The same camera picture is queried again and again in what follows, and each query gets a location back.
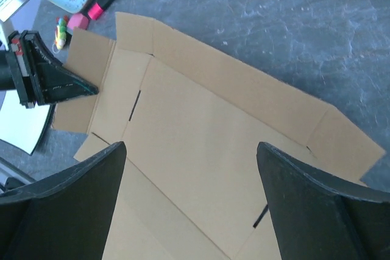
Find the pink eraser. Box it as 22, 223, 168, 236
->
67, 13, 89, 30

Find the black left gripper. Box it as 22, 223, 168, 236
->
3, 30, 99, 108

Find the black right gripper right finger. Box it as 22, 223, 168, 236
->
257, 142, 389, 259

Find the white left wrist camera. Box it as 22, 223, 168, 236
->
0, 0, 30, 51

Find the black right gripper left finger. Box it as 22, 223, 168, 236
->
1, 142, 127, 259

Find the brown cardboard box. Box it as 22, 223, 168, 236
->
53, 12, 385, 259

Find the white square plate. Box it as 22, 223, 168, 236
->
1, 90, 51, 155

